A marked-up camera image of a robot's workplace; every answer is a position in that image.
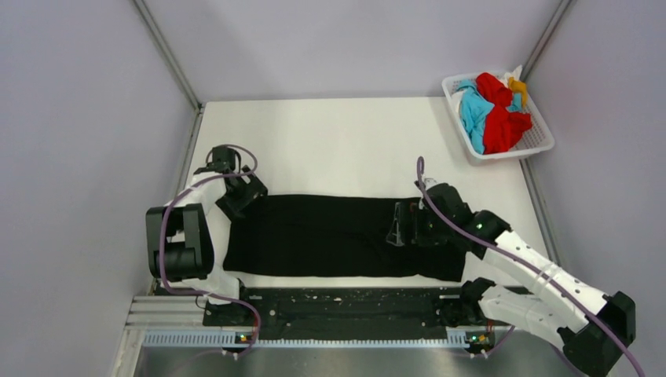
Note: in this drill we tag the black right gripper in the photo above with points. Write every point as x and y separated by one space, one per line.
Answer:
408 212

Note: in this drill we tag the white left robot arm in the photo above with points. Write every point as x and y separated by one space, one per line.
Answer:
179 241

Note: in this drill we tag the light blue t-shirt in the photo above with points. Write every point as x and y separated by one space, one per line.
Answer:
473 109

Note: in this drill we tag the white plastic laundry basket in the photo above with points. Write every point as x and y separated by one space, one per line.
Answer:
538 139

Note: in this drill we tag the black t-shirt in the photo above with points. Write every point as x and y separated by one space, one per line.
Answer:
330 236

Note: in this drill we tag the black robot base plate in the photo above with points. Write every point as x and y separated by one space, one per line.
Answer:
349 314

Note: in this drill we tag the white slotted cable duct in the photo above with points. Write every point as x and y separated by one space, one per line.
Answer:
241 339

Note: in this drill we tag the red t-shirt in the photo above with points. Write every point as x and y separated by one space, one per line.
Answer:
507 121

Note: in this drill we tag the white t-shirt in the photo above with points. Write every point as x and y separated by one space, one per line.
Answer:
511 75

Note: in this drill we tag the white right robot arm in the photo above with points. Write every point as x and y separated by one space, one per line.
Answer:
591 329

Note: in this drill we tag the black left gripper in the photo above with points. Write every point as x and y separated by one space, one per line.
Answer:
253 188

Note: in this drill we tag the yellow t-shirt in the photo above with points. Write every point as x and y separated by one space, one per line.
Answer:
517 86

